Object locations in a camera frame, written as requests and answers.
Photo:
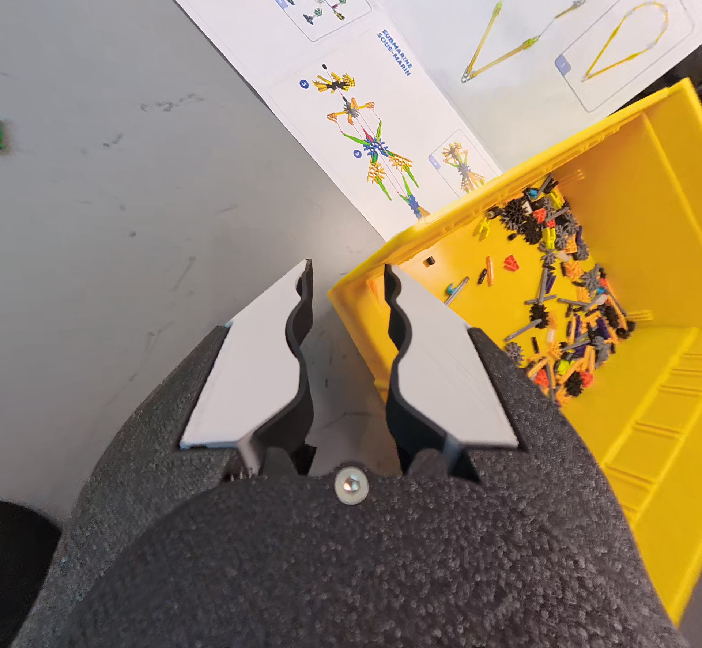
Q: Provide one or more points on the small green rod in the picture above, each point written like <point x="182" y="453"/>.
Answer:
<point x="3" y="138"/>

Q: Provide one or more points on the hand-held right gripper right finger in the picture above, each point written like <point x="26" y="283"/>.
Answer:
<point x="449" y="390"/>

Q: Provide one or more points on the yellow plastic bin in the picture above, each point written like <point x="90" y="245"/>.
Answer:
<point x="647" y="220"/>

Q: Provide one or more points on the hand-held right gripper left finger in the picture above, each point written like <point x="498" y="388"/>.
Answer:
<point x="247" y="384"/>

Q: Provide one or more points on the folded paper instruction sheet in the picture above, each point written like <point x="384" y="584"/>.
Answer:
<point x="466" y="110"/>

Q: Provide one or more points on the grey desk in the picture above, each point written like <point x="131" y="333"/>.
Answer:
<point x="137" y="275"/>

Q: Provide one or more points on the pile of black orange pieces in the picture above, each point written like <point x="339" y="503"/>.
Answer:
<point x="570" y="319"/>

